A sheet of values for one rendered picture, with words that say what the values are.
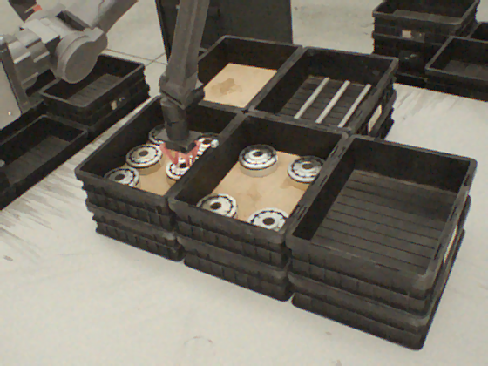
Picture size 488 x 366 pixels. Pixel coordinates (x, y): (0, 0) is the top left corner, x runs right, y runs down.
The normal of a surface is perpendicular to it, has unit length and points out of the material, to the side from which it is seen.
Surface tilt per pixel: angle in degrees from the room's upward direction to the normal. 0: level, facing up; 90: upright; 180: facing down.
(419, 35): 90
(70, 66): 112
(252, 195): 0
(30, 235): 0
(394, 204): 0
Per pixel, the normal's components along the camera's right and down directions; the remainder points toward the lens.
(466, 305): -0.14, -0.79
